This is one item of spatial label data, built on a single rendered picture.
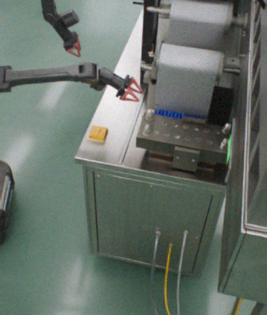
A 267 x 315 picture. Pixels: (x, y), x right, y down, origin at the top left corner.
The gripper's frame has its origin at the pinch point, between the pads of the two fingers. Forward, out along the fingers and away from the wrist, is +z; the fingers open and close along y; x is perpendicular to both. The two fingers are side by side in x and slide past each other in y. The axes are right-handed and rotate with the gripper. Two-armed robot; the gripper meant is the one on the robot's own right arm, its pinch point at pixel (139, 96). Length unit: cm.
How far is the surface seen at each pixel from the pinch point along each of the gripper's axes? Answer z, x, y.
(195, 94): 18.9, 15.3, -1.5
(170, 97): 11.2, 7.7, -1.2
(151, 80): 1.7, 4.6, -8.3
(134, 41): -9, -27, -74
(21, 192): -20, -134, -10
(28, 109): -48, -149, -91
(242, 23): 21, 39, -30
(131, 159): 10.7, -16.1, 19.9
